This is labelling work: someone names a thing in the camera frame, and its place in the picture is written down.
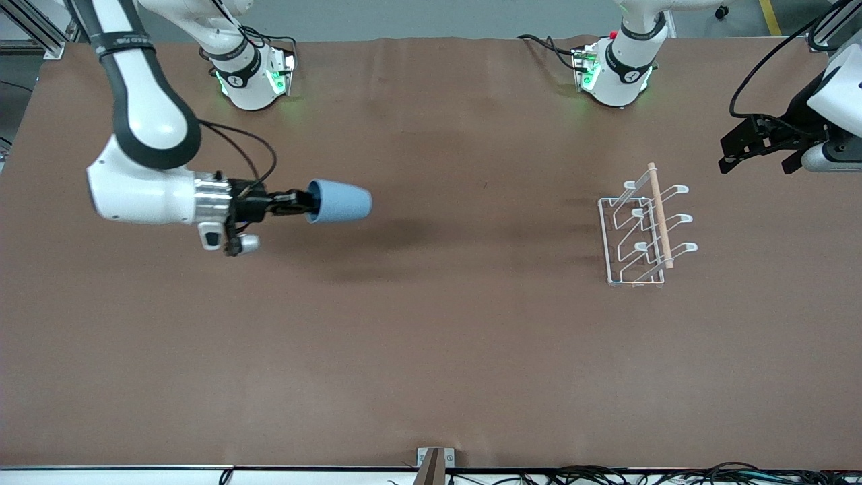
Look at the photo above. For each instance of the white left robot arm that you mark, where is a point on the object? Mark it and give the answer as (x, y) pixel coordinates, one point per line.
(623, 74)

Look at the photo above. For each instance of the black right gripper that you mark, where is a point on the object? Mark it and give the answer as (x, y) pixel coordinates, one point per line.
(248, 205)

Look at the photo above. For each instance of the brown table cover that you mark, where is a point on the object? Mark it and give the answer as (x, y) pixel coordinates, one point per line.
(404, 337)

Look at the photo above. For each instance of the black caster wheel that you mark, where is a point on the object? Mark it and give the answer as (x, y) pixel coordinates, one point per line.
(722, 11)

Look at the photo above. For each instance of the blue plastic cup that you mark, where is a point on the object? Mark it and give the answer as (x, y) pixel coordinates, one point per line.
(340, 202)

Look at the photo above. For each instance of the metal box with green light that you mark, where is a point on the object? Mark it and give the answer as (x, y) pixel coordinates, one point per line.
(587, 67)
(281, 74)

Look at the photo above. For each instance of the metal bracket with brown post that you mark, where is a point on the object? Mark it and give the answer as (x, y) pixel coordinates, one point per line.
(448, 458)

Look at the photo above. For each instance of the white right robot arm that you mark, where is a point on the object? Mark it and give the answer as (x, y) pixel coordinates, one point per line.
(148, 114)

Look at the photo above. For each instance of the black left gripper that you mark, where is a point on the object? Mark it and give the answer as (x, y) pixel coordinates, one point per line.
(799, 116)

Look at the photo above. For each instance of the aluminium frame rail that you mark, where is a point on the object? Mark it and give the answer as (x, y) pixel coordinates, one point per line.
(832, 23)
(54, 50)

